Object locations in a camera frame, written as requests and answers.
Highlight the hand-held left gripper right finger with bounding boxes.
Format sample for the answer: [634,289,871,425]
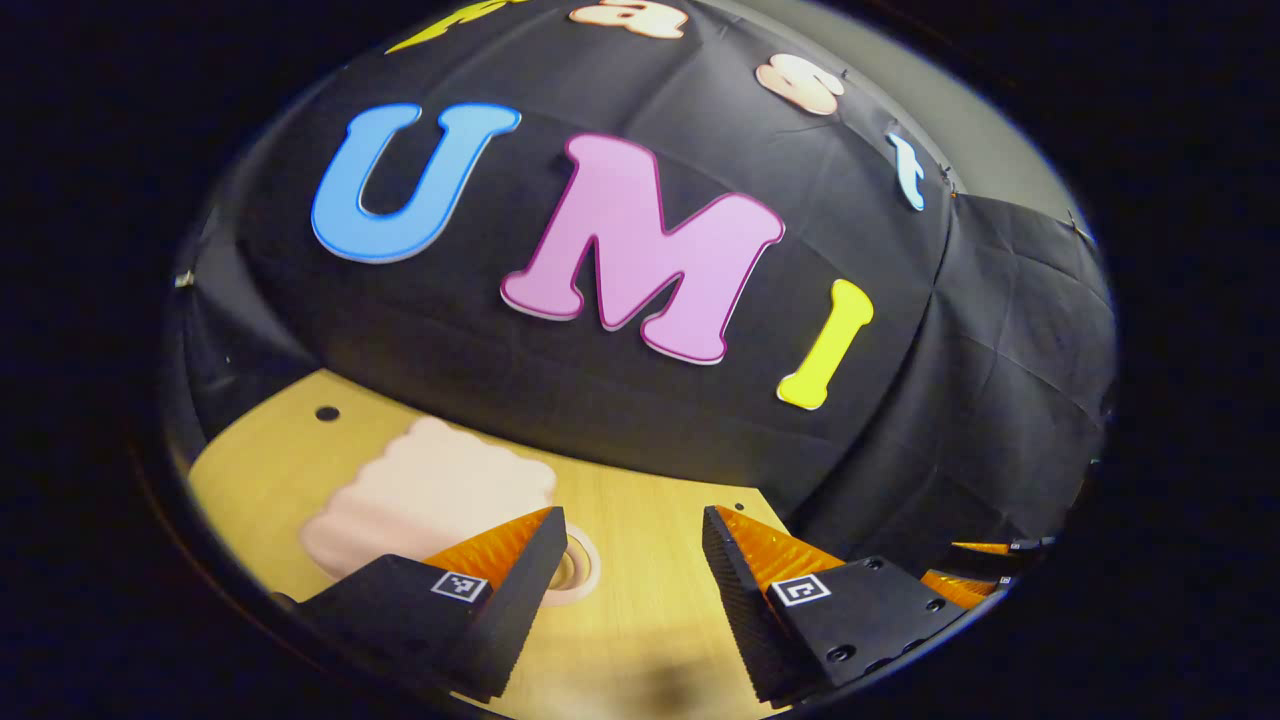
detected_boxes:
[700,505,969,706]

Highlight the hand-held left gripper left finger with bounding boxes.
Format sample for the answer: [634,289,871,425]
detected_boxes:
[290,505,569,701]

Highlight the pink suitcase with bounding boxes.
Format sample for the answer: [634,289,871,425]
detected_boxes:
[300,415,603,606]

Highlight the black backdrop cloth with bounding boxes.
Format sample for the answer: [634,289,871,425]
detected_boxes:
[165,0,1116,576]

